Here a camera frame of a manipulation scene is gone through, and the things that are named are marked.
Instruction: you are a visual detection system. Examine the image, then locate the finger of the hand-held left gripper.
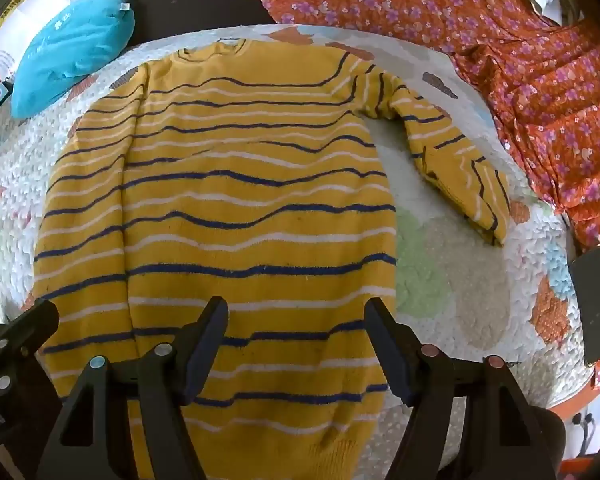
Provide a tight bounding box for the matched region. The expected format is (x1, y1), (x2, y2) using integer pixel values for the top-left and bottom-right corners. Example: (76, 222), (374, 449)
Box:
(0, 299), (61, 376)

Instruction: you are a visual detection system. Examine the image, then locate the dark brown cloth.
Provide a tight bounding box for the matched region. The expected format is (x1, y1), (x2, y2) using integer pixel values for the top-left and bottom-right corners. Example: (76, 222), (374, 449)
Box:
(125, 0), (281, 46)

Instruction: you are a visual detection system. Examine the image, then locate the yellow striped sweater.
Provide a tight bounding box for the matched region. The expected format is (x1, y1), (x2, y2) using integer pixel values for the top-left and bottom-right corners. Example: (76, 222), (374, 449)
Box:
(32, 39), (512, 480)

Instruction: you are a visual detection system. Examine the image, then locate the dark phone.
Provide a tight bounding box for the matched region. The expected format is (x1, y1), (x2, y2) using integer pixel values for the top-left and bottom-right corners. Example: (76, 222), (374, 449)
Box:
(567, 246), (600, 367)

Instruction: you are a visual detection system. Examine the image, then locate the yellow plastic bag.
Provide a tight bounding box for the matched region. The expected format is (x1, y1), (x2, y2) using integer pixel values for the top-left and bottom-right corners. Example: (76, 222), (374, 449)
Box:
(0, 0), (51, 41)

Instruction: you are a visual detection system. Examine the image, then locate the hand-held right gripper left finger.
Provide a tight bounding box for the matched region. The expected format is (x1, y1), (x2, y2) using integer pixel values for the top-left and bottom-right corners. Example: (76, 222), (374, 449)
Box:
(42, 296), (229, 480)

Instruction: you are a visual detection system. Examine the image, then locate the white plastic bag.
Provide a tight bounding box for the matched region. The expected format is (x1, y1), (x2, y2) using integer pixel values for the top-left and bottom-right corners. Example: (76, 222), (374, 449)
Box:
(0, 0), (76, 91)

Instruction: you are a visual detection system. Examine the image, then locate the black cable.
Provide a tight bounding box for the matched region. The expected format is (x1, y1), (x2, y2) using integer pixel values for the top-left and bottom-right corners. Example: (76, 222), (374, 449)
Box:
(572, 412), (597, 456)

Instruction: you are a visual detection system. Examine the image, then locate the white heart print quilt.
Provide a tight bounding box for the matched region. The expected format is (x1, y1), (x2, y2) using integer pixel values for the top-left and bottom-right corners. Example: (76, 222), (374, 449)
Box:
(0, 24), (598, 480)

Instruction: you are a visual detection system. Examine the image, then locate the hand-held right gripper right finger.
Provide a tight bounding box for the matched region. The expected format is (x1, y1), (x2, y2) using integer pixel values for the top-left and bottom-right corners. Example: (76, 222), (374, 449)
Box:
(364, 297), (556, 480)

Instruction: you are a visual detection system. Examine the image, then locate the orange floral bed sheet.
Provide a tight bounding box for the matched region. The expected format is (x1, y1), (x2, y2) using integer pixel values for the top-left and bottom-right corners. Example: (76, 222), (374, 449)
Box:
(232, 0), (600, 403)

